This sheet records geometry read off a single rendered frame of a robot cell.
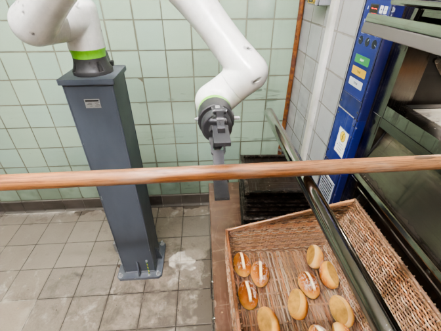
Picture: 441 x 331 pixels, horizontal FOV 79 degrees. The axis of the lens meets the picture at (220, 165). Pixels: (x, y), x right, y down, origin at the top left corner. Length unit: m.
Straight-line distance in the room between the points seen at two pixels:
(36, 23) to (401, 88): 1.07
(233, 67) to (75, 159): 1.60
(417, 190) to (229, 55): 0.62
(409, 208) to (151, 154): 1.56
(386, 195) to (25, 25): 1.17
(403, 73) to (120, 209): 1.28
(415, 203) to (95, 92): 1.11
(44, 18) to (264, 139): 1.42
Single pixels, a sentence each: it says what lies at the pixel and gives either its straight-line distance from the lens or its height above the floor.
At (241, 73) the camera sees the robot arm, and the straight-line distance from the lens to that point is 0.75.
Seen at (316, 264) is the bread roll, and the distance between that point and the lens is 1.11.
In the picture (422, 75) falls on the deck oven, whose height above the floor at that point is 1.27.
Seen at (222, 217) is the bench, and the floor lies 0.58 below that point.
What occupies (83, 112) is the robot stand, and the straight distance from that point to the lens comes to 1.20.
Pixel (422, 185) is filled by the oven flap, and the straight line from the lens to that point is 0.89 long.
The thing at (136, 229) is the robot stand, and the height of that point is 0.39.
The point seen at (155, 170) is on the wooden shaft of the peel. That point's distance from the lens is 0.51.
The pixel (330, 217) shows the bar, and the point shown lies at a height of 1.17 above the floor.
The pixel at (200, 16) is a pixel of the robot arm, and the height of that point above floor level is 1.42.
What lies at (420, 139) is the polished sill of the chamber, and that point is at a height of 1.15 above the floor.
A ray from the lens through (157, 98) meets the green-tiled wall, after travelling 1.77.
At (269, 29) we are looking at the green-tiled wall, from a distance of 1.70.
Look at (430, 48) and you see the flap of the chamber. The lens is 0.65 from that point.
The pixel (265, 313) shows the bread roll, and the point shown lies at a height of 0.65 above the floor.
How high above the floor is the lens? 1.49
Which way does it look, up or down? 34 degrees down
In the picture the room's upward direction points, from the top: straight up
